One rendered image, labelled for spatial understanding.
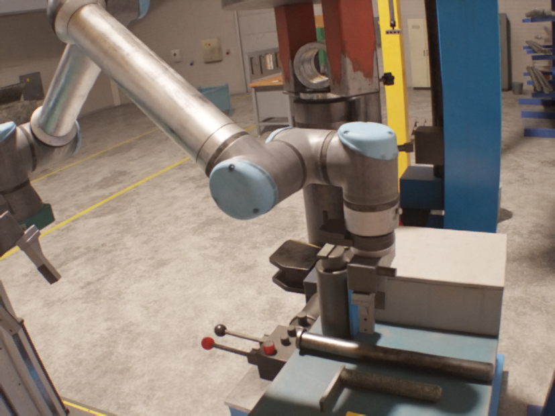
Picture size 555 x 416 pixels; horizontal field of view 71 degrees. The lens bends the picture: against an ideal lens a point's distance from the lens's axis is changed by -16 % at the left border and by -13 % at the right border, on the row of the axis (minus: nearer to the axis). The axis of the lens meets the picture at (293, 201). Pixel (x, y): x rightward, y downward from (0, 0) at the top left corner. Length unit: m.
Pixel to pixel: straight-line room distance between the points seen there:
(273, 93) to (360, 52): 6.32
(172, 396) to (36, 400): 0.93
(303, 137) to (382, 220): 0.18
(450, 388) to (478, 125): 0.69
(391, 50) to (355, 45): 2.74
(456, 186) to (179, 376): 1.88
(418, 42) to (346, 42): 10.38
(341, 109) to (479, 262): 0.62
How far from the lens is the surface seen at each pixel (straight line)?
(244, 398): 2.17
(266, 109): 7.61
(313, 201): 1.44
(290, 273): 1.44
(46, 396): 1.83
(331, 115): 1.33
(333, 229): 0.76
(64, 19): 0.89
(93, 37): 0.83
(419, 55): 11.56
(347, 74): 1.18
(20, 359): 1.71
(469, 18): 1.20
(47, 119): 1.34
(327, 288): 0.91
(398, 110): 3.99
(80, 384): 2.82
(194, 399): 2.45
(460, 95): 1.22
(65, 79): 1.20
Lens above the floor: 1.68
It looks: 21 degrees down
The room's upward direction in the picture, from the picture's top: 7 degrees counter-clockwise
